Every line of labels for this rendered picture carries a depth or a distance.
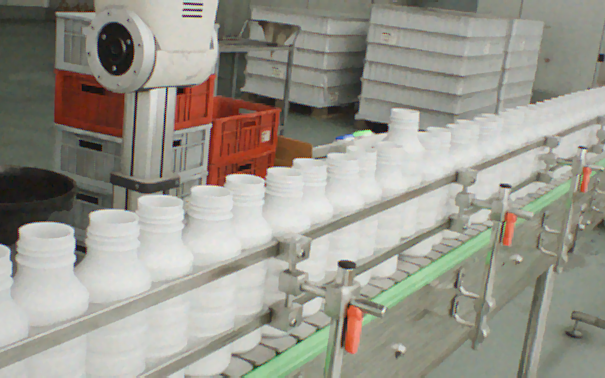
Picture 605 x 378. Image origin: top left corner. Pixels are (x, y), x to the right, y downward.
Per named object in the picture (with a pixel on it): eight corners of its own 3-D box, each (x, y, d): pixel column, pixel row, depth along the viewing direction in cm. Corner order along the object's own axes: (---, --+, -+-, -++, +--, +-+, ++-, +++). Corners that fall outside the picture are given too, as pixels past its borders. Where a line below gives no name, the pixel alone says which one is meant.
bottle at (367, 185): (331, 268, 102) (348, 141, 98) (375, 280, 100) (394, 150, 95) (311, 282, 97) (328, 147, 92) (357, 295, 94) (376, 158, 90)
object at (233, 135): (212, 165, 380) (216, 120, 375) (144, 148, 398) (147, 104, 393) (278, 149, 433) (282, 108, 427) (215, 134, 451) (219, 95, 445)
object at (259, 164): (208, 211, 386) (212, 166, 380) (141, 192, 404) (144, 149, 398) (273, 189, 438) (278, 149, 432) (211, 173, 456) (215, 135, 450)
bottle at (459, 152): (447, 243, 118) (465, 132, 114) (413, 231, 122) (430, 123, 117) (468, 236, 122) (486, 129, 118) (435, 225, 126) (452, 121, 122)
